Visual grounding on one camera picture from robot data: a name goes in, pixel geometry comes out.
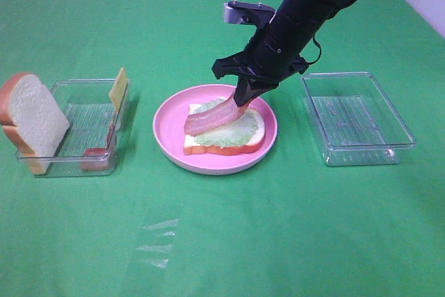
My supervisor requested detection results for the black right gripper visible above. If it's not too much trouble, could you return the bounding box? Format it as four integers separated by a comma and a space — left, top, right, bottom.
212, 22, 309, 106

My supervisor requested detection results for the green lettuce leaf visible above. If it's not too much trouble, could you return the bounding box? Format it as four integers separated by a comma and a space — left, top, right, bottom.
184, 108, 265, 149

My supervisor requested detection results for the bacon strip from container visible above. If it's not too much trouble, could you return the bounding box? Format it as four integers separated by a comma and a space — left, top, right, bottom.
184, 95, 252, 136

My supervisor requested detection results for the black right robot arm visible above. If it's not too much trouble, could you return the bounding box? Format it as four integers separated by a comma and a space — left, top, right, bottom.
212, 0, 356, 106

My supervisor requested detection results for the bread slice on plate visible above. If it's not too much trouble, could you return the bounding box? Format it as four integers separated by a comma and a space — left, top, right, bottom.
183, 103, 266, 156

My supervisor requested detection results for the pink plate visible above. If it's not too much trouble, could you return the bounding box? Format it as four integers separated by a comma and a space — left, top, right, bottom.
153, 84, 278, 175

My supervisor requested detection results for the clear right plastic container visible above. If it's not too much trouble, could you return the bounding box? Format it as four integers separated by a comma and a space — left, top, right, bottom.
301, 72, 416, 166

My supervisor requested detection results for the clear plastic container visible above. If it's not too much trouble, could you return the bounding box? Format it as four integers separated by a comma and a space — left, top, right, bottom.
16, 79, 130, 177
301, 72, 416, 166

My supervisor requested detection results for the yellow cheese slice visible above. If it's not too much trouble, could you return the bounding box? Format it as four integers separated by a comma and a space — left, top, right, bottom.
108, 67, 128, 112

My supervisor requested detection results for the green tablecloth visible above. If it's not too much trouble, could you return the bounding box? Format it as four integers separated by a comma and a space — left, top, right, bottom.
1, 0, 444, 296

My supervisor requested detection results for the clear left plastic container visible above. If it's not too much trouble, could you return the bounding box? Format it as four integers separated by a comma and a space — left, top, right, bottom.
16, 79, 130, 177

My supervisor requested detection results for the clear tape patch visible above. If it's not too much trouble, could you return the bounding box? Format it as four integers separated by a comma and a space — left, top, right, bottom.
127, 204, 183, 281

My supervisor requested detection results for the upright bread slice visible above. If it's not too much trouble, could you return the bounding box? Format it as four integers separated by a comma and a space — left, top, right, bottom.
1, 72, 70, 175

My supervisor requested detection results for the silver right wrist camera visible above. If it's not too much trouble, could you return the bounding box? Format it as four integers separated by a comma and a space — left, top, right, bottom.
224, 0, 275, 29

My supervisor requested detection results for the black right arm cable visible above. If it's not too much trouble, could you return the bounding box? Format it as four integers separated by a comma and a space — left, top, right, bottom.
305, 34, 323, 67

